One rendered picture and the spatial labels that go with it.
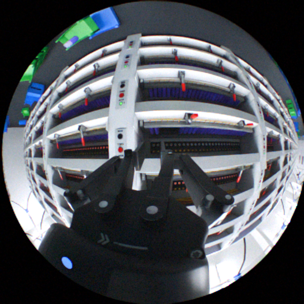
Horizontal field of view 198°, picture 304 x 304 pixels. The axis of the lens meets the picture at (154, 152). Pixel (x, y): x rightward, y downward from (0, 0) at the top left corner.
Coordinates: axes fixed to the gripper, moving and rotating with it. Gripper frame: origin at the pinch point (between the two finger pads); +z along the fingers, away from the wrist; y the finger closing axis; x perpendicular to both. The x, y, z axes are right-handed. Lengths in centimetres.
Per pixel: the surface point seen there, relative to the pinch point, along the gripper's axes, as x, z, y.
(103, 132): 3.1, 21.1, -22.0
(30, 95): 73, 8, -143
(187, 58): 42, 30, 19
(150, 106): 10.5, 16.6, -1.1
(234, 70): 44, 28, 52
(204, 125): 3.9, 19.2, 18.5
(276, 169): -27, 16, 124
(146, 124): 4.5, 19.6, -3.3
